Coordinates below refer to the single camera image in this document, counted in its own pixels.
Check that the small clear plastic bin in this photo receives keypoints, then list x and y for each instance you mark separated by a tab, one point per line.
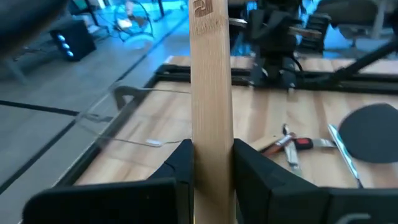
133	115

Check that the black round spatula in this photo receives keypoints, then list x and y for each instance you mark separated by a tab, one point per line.
370	133

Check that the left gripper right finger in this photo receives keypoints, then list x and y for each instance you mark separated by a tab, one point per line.
295	205

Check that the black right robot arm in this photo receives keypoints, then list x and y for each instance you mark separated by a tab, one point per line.
275	68

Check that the wooden slotted spatula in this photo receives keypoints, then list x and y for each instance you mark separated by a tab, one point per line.
211	93

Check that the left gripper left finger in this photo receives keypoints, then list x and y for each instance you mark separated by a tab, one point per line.
124	202

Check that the black box with blue lights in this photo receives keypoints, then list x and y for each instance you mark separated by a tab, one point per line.
74	40

